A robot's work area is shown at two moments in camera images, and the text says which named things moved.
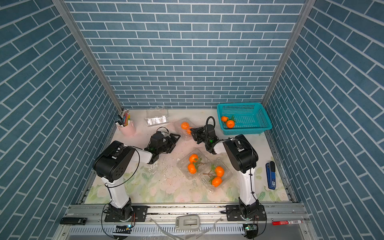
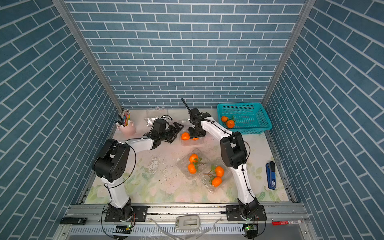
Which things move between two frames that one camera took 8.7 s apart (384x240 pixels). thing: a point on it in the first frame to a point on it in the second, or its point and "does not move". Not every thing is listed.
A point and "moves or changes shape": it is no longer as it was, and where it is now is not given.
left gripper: x=172 y=144 to x=174 y=132
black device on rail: x=73 y=221 does not move
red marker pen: x=274 y=223 does not move
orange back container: x=185 y=125 moves or changes shape
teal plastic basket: x=250 y=118 does not move
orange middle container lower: x=191 y=168 does not move
